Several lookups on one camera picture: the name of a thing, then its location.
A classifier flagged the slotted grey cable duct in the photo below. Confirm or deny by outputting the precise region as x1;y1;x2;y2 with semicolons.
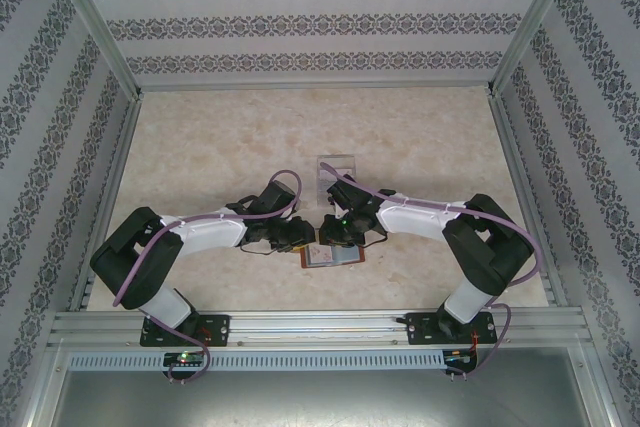
67;349;447;373

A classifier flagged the aluminium table edge rail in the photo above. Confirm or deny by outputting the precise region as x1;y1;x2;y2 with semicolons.
487;94;571;311
67;94;146;312

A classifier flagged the aluminium frame post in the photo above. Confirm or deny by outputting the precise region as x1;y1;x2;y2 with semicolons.
38;0;145;99
485;0;587;98

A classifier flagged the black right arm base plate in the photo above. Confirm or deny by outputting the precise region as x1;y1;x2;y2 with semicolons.
405;311;496;347

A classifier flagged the pink print credit card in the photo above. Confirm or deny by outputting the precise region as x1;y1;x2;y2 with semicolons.
308;244;335;267

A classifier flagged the aluminium frame bar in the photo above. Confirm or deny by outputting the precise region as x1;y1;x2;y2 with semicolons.
574;341;631;427
19;344;69;427

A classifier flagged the small LED controller board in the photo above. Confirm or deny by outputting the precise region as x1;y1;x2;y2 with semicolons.
443;347;480;372
163;351;207;369

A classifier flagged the grey metal sheet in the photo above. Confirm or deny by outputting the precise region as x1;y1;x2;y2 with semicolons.
49;370;614;427

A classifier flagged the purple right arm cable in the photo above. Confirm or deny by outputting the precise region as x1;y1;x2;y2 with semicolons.
319;161;544;379

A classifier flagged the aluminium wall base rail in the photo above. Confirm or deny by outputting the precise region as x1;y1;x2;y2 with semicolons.
137;82;496;96

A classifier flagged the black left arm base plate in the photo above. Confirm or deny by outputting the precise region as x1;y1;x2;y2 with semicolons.
139;314;232;348

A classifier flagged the clear acrylic card stand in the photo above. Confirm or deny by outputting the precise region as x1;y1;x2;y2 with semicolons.
315;152;358;208

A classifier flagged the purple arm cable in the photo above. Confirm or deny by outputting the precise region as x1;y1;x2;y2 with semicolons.
319;161;544;379
112;170;302;384

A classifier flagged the brown leather card holder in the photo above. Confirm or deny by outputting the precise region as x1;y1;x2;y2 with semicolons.
298;241;366;269

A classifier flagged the aluminium mounting rail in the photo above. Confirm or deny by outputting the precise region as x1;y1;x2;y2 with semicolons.
47;310;587;349

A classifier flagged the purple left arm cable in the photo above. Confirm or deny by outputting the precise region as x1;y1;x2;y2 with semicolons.
112;170;302;384

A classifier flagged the white yellow credit card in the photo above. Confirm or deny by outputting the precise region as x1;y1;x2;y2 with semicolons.
318;168;342;191

